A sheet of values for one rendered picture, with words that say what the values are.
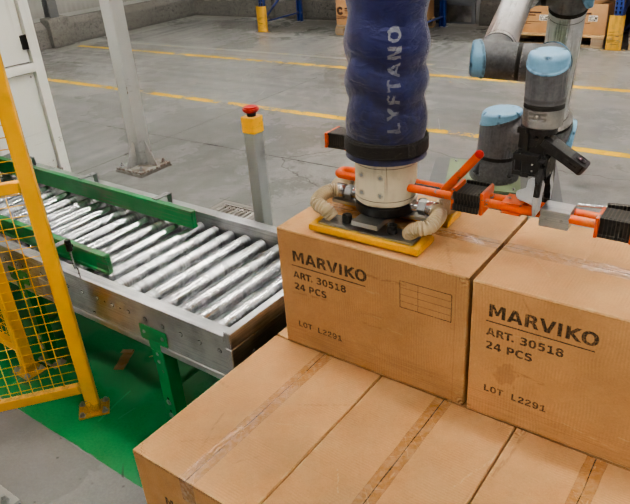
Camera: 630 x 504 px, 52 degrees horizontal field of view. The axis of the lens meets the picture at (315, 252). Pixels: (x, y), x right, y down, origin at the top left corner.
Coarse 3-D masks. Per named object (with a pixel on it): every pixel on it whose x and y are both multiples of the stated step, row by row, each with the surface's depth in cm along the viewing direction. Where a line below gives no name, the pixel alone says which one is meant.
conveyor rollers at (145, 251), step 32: (64, 192) 334; (64, 224) 304; (96, 224) 298; (128, 224) 301; (160, 224) 293; (128, 256) 270; (160, 256) 264; (192, 256) 263; (224, 256) 264; (160, 288) 241; (192, 288) 241; (224, 288) 241; (256, 288) 242; (224, 320) 219
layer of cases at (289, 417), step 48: (240, 384) 190; (288, 384) 188; (336, 384) 187; (384, 384) 186; (192, 432) 174; (240, 432) 172; (288, 432) 171; (336, 432) 170; (384, 432) 169; (432, 432) 168; (480, 432) 166; (528, 432) 165; (144, 480) 173; (192, 480) 159; (240, 480) 158; (288, 480) 157; (336, 480) 156; (384, 480) 155; (432, 480) 154; (480, 480) 153; (528, 480) 152; (576, 480) 151; (624, 480) 150
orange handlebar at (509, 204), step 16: (352, 176) 182; (416, 192) 173; (432, 192) 170; (448, 192) 168; (496, 208) 162; (512, 208) 159; (528, 208) 157; (576, 208) 156; (576, 224) 152; (592, 224) 150
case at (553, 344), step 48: (528, 240) 172; (576, 240) 170; (480, 288) 156; (528, 288) 151; (576, 288) 150; (624, 288) 148; (480, 336) 162; (528, 336) 154; (576, 336) 146; (624, 336) 139; (480, 384) 168; (528, 384) 159; (576, 384) 151; (624, 384) 144; (576, 432) 157; (624, 432) 149
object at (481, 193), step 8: (456, 184) 168; (464, 184) 170; (472, 184) 170; (480, 184) 169; (488, 184) 168; (456, 192) 164; (464, 192) 166; (472, 192) 165; (480, 192) 165; (488, 192) 164; (456, 200) 166; (464, 200) 164; (472, 200) 162; (480, 200) 162; (456, 208) 166; (464, 208) 165; (472, 208) 163; (480, 208) 163; (488, 208) 167
